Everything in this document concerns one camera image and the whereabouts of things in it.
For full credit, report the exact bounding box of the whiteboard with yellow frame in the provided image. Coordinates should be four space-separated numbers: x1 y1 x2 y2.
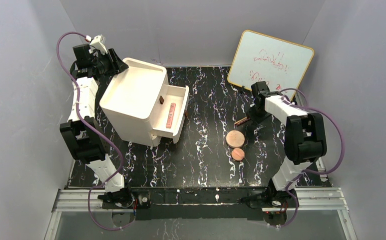
227 30 315 91

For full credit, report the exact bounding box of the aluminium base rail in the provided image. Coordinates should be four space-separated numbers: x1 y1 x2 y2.
52 187 349 212

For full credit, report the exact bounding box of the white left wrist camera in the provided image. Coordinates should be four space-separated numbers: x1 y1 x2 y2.
84 34 108 55

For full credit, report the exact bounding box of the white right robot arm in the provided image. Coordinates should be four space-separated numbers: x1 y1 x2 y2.
247 81 327 200

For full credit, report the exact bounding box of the small round pink compact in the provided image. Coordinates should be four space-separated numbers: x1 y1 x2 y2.
231 148 245 162

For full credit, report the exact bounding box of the large round pink compact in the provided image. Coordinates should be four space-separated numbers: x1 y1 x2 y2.
225 130 245 149

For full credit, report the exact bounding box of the white drawer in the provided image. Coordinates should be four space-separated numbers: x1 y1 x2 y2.
152 84 189 144

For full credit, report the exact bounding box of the red lip gloss tube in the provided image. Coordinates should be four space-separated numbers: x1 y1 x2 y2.
234 117 249 127

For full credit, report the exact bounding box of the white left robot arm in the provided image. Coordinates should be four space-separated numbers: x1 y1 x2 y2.
59 43 128 194

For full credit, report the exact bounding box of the white three-drawer organizer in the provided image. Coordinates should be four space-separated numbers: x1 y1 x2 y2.
99 57 167 147

